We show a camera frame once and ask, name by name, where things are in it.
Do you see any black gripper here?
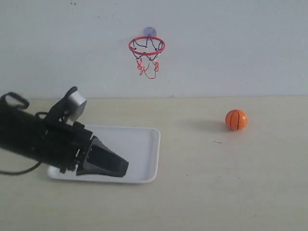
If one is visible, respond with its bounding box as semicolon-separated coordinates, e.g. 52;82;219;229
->
38;122;129;178

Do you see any small orange basketball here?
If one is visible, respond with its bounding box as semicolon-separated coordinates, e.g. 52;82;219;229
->
225;109;248;131

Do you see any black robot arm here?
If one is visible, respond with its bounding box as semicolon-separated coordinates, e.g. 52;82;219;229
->
0;92;129;178

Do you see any red mini basketball hoop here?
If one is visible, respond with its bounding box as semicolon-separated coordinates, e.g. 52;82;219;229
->
128;26;166;80

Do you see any white plastic tray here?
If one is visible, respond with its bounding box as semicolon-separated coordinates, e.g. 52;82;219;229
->
47;125;161;184

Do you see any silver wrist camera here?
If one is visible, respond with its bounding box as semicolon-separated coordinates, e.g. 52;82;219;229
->
45;86;88;123

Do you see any black cable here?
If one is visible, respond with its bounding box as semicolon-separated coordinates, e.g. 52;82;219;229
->
0;161;41;176

